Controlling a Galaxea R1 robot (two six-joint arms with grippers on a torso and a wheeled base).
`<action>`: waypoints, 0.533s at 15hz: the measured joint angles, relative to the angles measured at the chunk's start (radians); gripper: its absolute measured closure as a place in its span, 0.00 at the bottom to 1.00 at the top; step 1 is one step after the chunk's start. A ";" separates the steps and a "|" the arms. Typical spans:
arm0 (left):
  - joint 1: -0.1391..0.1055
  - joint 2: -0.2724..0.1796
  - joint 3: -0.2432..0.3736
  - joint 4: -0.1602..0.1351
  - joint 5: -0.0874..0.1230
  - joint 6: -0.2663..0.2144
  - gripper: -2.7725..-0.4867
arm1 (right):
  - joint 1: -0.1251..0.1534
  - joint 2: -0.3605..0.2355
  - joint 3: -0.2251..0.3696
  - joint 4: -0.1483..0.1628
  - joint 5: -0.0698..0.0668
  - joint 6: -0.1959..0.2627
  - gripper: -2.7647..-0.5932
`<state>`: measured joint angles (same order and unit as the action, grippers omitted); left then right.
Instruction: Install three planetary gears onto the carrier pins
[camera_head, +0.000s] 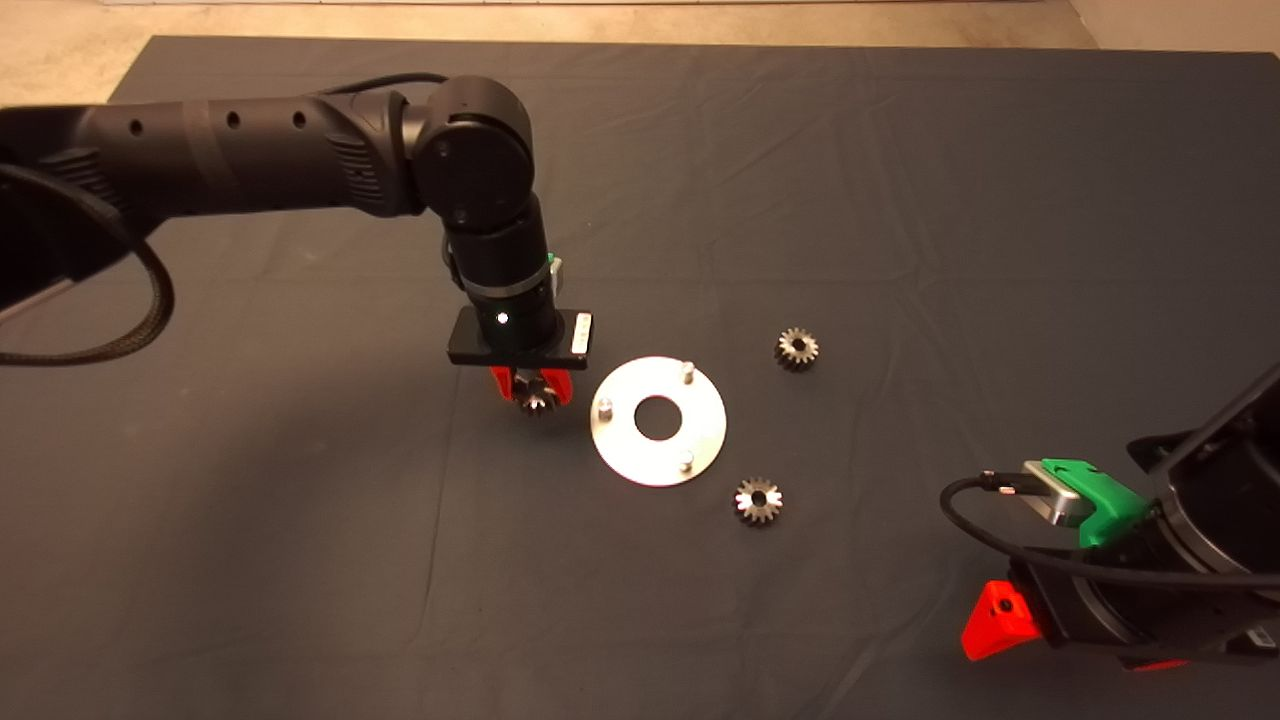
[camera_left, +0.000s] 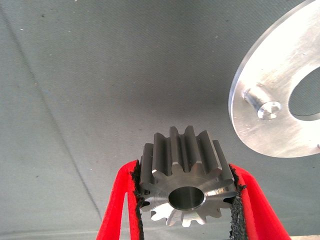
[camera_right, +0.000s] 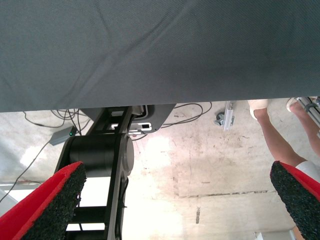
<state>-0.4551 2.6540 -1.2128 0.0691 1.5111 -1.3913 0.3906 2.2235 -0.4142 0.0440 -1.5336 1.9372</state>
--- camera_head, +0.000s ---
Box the green right camera mount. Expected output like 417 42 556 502
1040 458 1151 549

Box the thick black braided cable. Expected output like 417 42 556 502
0 160 176 367

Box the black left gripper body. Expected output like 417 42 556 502
447 282 594 373

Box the dark grey table cloth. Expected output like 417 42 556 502
0 35 1280 720

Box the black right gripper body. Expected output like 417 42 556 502
1008 510 1280 663

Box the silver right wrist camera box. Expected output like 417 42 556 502
1022 460 1091 528

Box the round metal carrier plate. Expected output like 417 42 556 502
589 356 728 488

